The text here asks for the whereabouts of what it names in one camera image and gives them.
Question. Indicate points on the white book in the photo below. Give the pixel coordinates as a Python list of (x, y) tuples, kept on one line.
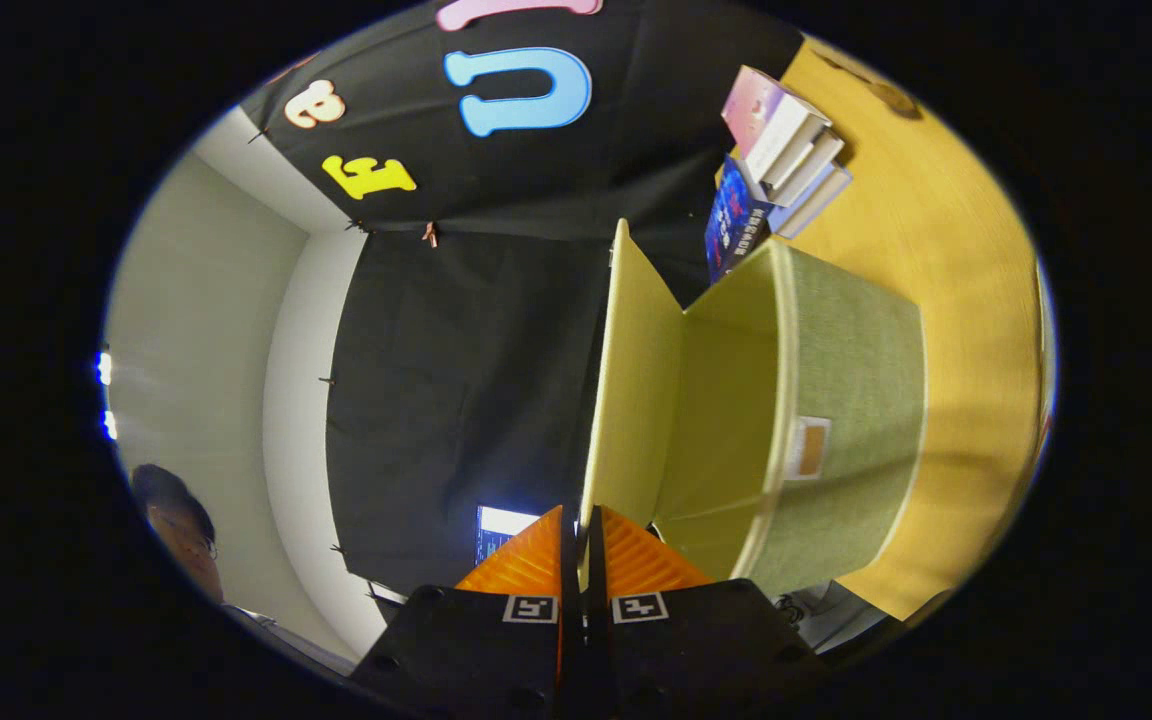
[(808, 165)]

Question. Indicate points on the brown plush toy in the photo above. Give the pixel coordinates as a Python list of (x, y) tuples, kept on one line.
[(881, 92)]

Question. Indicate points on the computer monitor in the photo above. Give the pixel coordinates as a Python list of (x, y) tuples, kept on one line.
[(501, 528)]

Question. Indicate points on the pink cover book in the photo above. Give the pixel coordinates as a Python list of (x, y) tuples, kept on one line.
[(761, 105)]

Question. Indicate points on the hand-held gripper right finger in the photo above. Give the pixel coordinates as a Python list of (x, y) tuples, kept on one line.
[(596, 570)]

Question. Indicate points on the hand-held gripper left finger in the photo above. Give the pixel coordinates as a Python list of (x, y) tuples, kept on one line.
[(569, 570)]

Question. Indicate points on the green fabric storage box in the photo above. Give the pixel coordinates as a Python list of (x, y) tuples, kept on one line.
[(856, 400)]

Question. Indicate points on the dark blue book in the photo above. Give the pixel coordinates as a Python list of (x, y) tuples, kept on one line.
[(733, 225)]

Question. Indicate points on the black backdrop cloth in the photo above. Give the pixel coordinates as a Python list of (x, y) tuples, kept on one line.
[(456, 380)]

